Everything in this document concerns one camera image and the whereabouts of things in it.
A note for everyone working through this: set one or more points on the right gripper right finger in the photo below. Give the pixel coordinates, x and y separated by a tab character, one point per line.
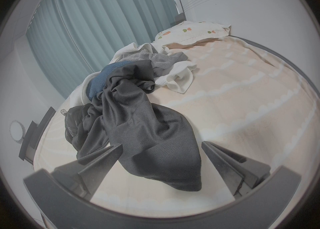
232	170

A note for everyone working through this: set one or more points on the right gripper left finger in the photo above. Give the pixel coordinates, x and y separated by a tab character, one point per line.
95	170

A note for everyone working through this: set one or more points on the black T-shirt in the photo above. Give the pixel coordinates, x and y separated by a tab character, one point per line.
155	135

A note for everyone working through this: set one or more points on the bed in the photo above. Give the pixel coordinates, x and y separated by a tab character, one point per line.
250	97

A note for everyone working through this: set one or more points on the pile of clothes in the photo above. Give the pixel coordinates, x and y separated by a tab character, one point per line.
180	77

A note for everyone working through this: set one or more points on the shiny black garment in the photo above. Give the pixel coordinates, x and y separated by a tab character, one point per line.
72	125

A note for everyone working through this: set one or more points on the white printed pillow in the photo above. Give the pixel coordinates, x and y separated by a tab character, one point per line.
190	32

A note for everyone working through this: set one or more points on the blue-green curtain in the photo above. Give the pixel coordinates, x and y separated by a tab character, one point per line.
87	22

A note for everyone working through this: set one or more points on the grey bedside table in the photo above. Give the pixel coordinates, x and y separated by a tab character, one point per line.
180	18

